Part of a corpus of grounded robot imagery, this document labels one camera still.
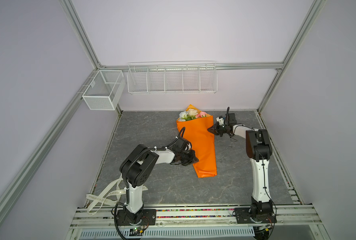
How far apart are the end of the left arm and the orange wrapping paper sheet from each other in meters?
0.05

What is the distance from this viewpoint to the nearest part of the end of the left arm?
781 mm

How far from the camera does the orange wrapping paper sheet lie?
904 millimetres
